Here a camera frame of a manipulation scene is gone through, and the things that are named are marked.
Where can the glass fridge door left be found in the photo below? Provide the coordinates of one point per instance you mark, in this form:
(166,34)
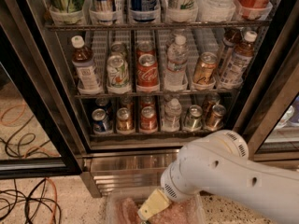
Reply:
(39,133)

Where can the water bottle middle front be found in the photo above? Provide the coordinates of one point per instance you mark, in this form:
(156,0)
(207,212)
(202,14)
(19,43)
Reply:
(176,62)

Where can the tea bottle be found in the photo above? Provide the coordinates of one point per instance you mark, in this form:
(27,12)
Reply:
(239,59)
(232,36)
(83,60)

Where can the water bottle shelf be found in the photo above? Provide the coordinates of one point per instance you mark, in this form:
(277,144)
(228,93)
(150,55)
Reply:
(217,10)
(172,114)

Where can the red coke can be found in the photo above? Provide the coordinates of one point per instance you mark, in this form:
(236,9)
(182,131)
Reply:
(148,120)
(147,101)

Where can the red coke can bottom rear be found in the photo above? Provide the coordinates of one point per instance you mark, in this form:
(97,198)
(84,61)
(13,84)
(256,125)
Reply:
(147,101)

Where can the red coke can bottom front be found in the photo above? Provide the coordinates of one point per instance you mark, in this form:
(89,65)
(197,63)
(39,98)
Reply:
(148,120)

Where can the tea bottle middle right rear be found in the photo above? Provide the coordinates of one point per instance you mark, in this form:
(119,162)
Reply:
(232,36)

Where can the clear plastic food container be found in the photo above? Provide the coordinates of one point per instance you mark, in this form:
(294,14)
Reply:
(123,204)

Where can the red coca-cola can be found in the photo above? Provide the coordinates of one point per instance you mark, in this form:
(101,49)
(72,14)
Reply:
(144,47)
(147,71)

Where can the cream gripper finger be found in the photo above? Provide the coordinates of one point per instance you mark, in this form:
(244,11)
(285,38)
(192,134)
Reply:
(156,203)

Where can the water bottle middle rear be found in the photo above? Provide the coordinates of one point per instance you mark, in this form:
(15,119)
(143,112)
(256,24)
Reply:
(174,36)

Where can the gold can middle shelf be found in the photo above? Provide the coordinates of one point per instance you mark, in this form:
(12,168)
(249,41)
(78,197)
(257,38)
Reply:
(204,69)

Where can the white green can middle front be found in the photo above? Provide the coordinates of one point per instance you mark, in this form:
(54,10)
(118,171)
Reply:
(117,71)

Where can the red coca-cola can middle front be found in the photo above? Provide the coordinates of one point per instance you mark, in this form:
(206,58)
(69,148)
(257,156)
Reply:
(147,71)

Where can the red coca-cola can middle rear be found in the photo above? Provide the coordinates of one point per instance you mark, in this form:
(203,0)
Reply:
(144,47)

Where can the steel fridge base grille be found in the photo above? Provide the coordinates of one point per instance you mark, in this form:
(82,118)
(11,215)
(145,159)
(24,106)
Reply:
(124,171)

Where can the white green can middle rear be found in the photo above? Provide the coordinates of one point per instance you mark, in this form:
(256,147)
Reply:
(119,48)

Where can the gold can bottom right rear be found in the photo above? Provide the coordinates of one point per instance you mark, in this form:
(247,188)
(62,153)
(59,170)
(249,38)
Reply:
(211,99)

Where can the blue pepsi can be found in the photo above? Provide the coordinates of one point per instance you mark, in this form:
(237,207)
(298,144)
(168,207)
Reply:
(106,105)
(101,122)

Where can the green silver can bottom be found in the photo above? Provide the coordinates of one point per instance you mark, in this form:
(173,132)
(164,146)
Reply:
(193,119)

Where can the tea bottle middle left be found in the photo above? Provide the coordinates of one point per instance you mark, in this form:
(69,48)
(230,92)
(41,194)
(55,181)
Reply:
(83,60)

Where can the white green can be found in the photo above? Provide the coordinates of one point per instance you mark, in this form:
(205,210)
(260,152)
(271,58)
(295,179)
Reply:
(117,71)
(119,48)

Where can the glass fridge door right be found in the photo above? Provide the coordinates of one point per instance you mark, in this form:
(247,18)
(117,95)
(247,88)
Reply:
(271,91)

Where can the blue pepsi can front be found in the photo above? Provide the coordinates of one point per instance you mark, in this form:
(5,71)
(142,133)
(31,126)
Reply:
(101,122)

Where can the tea bottle middle right front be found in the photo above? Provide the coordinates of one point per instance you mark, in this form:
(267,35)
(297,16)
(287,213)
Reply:
(239,59)

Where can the water bottle top shelf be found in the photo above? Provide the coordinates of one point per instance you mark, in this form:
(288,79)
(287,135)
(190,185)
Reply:
(217,10)

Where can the blue pepsi can rear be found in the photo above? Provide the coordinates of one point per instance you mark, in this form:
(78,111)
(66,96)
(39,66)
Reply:
(106,105)

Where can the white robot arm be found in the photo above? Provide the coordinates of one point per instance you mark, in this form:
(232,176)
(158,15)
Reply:
(232,142)

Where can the water bottle bottom shelf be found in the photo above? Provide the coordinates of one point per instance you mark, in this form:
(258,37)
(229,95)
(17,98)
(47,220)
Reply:
(172,114)

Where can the glass fridge door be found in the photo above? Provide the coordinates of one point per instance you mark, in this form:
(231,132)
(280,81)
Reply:
(271,91)
(39,133)

